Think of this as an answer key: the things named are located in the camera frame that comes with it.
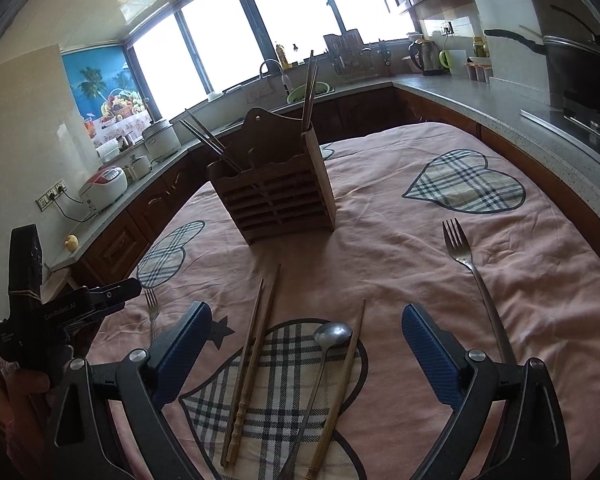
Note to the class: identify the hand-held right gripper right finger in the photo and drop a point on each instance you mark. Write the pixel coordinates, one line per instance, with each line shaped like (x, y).
(432, 355)

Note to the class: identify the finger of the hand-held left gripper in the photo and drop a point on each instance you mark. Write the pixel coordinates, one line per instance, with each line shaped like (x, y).
(87, 321)
(120, 292)

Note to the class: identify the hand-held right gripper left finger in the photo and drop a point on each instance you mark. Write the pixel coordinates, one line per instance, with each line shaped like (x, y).
(182, 355)

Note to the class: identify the metal fork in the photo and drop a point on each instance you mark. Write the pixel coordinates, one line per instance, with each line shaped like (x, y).
(152, 307)
(457, 245)

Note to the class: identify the ridged wooden chopstick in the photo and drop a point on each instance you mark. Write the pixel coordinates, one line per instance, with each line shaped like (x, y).
(269, 310)
(252, 325)

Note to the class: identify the metal spoon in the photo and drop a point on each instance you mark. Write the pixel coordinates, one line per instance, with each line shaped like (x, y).
(332, 334)

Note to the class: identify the metal chopstick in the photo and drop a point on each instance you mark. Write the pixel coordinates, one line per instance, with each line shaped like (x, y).
(207, 145)
(205, 129)

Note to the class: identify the wooden utensil holder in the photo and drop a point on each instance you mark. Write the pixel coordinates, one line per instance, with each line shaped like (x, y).
(275, 195)

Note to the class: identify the person's left hand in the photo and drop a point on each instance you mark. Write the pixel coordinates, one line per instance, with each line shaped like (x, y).
(27, 390)

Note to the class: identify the wooden lower cabinets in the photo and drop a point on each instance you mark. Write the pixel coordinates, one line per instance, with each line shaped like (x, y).
(130, 230)

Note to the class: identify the yellow fruit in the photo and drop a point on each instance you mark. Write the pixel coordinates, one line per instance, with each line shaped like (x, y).
(70, 243)

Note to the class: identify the pink plaid-heart tablecloth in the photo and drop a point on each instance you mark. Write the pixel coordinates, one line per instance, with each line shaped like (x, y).
(405, 270)

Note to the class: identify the white pink rice cooker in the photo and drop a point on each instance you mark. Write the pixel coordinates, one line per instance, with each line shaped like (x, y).
(102, 187)

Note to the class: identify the small white pot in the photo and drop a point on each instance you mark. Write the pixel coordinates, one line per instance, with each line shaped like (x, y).
(140, 167)

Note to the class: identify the large white electric cooker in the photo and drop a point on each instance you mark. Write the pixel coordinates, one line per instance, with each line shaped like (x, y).
(162, 140)

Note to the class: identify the grey kitchen countertop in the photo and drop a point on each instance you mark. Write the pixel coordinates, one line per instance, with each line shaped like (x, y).
(530, 130)

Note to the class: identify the green basin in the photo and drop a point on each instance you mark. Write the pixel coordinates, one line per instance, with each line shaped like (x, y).
(295, 94)

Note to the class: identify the chrome sink faucet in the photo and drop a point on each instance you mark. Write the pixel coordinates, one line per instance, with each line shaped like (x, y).
(282, 80)

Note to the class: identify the brown bottle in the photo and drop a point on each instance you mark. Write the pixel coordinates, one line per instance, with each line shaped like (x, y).
(281, 55)

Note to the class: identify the gas stove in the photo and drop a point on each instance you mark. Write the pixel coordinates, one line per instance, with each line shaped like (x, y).
(590, 115)

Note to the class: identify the row of spice jars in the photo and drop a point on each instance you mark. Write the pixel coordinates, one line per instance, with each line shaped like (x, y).
(479, 70)

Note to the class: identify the green white pitcher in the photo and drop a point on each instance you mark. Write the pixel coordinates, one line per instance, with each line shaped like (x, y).
(452, 62)

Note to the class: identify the clear bottle with dark cap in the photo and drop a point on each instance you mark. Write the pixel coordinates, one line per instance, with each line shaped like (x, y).
(295, 55)

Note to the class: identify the electric kettle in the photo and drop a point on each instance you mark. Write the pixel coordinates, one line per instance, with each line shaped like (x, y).
(422, 57)

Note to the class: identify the jar with yellow contents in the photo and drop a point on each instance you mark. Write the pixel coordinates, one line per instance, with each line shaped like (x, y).
(480, 47)

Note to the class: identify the black wok with lid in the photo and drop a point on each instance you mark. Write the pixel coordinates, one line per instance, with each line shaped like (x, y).
(575, 60)

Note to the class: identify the kitchen window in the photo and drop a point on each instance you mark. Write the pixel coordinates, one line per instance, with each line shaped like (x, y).
(290, 10)

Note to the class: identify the wall power socket strip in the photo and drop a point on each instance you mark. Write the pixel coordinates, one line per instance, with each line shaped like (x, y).
(51, 196)

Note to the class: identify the beach fruit wall poster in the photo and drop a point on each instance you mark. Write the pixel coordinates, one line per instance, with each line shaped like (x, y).
(95, 85)

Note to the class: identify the small wall socket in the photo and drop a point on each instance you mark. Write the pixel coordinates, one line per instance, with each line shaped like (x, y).
(448, 27)

